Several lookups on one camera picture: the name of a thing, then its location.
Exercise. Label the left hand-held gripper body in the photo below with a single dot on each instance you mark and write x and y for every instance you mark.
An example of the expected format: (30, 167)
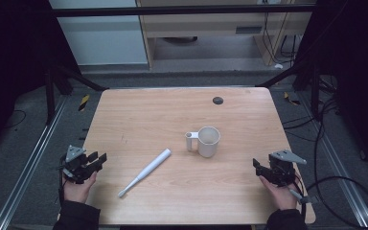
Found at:
(75, 164)

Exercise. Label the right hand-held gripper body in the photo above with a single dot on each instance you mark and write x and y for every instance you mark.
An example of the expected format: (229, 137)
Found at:
(282, 167)

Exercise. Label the white electric toothbrush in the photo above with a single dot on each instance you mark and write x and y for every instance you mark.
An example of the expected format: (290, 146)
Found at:
(146, 172)

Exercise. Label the person's left hand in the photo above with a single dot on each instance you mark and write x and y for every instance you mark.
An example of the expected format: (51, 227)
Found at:
(78, 189)

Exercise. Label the person's right hand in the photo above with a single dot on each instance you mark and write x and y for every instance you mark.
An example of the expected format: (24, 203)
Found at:
(281, 195)

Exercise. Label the yellow black striped tape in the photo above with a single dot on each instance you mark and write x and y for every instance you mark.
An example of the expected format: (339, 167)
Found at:
(83, 102)
(290, 99)

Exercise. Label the grey table grommet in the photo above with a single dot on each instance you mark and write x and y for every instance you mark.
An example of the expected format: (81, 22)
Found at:
(218, 101)

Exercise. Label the black metal stand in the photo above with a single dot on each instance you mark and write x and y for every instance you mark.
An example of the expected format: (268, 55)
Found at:
(57, 86)
(303, 80)

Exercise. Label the white cabinet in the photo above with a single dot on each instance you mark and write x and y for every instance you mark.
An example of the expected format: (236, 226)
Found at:
(102, 38)

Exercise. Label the aluminium floor rail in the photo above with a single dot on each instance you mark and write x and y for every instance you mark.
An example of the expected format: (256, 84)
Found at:
(338, 159)
(28, 166)

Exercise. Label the black metal frame bar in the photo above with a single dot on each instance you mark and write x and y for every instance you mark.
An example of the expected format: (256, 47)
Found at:
(182, 10)

